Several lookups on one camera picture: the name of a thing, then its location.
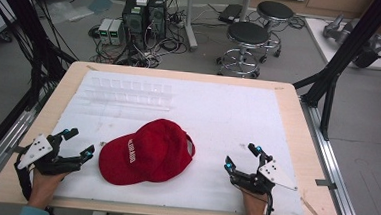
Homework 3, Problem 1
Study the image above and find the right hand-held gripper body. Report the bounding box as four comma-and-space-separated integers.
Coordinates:
229, 151, 301, 198

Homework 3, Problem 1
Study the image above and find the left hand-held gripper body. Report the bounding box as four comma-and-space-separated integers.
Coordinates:
16, 131, 86, 179

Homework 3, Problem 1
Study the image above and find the red baseball cap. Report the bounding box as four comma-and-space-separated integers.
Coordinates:
97, 114, 199, 191

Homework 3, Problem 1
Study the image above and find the person's left hand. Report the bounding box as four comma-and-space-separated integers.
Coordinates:
26, 169, 70, 212

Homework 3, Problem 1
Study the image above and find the person's right hand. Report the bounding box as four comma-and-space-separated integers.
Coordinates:
239, 190, 269, 215

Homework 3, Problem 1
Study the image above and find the white foam mat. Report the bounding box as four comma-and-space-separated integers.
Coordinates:
49, 66, 313, 215

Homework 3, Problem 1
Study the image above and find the thin wooden stick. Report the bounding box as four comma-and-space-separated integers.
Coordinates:
299, 196, 327, 215

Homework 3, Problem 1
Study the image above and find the teal sleeve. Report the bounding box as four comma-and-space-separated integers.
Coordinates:
18, 204, 51, 215

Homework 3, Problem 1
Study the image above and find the clear acrylic rack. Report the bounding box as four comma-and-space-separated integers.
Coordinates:
76, 75, 176, 113

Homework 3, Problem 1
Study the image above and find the white power supply box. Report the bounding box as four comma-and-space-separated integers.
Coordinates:
96, 17, 114, 46
107, 17, 127, 46

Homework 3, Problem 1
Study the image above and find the black round stool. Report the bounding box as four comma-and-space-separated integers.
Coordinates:
214, 19, 274, 81
252, 0, 296, 67

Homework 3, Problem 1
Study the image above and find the white platform board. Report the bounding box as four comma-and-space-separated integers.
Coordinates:
301, 16, 381, 72

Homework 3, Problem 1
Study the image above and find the black computer tower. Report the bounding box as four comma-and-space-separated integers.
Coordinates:
119, 0, 151, 51
145, 0, 170, 42

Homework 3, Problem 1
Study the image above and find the black flat device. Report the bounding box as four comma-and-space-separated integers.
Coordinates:
217, 2, 245, 26

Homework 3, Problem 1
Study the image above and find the grey metal table leg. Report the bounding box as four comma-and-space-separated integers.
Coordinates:
181, 0, 202, 53

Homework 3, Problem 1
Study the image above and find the aluminium rail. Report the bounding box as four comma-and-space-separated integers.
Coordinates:
0, 85, 55, 204
292, 97, 374, 215

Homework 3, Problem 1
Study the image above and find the grey metal bracket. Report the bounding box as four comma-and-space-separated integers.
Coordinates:
314, 177, 338, 192

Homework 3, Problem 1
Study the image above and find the black metal frame stand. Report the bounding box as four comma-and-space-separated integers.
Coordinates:
289, 0, 381, 145
0, 0, 83, 178

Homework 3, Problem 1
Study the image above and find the tangle of floor cables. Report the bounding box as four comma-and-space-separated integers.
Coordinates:
86, 0, 193, 71

